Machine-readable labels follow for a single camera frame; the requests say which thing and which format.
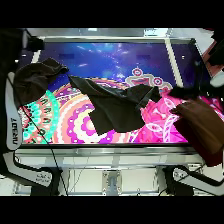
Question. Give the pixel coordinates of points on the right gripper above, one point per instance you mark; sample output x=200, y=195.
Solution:
x=183, y=93

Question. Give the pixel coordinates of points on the black T-shirt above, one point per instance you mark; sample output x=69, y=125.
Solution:
x=116, y=110

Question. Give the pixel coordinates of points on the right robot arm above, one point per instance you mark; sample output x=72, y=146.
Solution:
x=200, y=178

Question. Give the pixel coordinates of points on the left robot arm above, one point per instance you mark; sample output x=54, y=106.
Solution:
x=13, y=130

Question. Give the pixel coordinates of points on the dark red garment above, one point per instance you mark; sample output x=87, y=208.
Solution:
x=213, y=156

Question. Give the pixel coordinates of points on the silver frame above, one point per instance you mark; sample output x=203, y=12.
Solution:
x=113, y=156

